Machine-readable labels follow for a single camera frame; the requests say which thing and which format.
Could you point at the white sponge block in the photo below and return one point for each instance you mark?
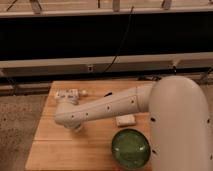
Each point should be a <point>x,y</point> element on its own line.
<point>126,120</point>

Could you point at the white metal rail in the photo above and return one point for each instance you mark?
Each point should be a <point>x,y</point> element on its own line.
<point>85,65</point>

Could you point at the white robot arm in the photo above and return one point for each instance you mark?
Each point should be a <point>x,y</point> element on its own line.
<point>179,120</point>

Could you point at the wooden cutting board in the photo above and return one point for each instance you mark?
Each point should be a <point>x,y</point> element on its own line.
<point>55,148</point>

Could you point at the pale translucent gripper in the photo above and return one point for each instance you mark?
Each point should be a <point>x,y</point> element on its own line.
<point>77,128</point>

